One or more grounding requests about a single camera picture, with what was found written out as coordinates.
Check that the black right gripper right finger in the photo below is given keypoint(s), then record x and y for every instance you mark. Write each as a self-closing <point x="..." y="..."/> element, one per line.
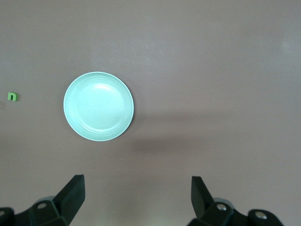
<point x="202" y="202"/>

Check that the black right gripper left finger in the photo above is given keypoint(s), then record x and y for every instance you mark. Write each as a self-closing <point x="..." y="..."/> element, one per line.
<point x="68" y="200"/>

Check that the green foam letter n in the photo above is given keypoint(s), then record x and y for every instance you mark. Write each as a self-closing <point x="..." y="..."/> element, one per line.
<point x="10" y="96"/>

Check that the light green plate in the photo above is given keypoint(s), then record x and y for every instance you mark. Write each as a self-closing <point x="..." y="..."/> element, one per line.
<point x="98" y="106"/>

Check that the brown table cover mat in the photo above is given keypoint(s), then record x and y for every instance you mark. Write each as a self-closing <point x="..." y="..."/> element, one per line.
<point x="211" y="70"/>

